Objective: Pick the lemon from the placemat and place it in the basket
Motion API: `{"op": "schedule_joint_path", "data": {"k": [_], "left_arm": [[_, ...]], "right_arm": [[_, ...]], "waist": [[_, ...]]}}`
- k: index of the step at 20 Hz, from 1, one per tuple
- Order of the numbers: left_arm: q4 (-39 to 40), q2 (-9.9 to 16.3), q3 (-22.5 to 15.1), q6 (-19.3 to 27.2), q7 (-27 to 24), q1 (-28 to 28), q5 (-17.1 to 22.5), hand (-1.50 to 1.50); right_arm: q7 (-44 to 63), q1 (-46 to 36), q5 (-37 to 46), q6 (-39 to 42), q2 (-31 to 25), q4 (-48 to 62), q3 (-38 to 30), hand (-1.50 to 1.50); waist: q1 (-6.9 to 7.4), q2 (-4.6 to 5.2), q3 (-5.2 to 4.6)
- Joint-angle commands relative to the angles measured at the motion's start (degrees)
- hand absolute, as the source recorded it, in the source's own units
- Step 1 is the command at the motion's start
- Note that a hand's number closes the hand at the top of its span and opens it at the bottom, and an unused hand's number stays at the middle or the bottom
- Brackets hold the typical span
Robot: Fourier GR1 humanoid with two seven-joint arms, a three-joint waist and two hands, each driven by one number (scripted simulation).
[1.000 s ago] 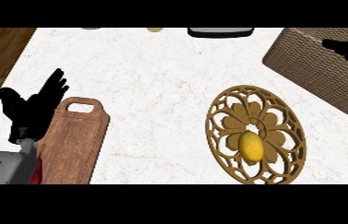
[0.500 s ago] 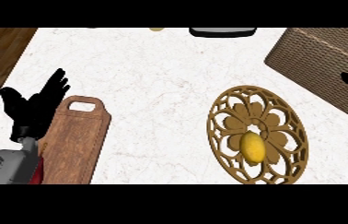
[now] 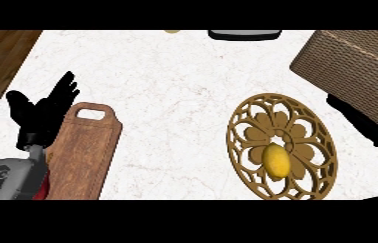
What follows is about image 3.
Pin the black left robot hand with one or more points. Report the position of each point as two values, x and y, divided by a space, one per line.
46 113

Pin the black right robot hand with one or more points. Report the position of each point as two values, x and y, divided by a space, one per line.
356 118

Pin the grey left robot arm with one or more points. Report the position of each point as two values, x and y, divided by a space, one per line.
20 177

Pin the round brown cutout placemat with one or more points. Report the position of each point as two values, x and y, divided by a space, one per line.
305 153

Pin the brown wicker basket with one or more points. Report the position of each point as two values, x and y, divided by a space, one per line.
345 63

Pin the yellow lemon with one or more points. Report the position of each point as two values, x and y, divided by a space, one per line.
277 161

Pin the brown wooden cutting board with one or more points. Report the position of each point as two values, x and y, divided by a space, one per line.
83 153

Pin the brown wooden cabinet panel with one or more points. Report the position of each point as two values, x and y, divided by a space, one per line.
15 53

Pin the small pale yellow object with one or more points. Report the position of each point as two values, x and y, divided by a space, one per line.
172 31

